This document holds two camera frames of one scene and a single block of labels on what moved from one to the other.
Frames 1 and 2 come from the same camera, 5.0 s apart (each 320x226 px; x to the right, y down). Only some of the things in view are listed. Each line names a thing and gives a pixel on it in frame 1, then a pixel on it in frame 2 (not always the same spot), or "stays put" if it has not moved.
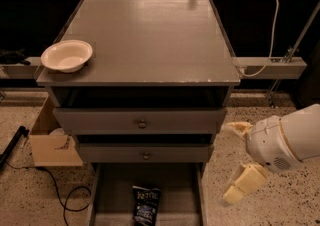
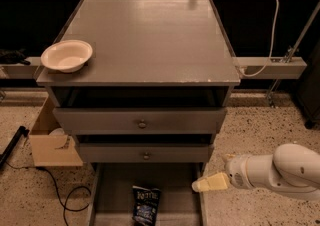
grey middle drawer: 143,153 stays put
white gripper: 268,145 to 235,171
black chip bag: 146,205 stays put
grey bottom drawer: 183,192 stays put
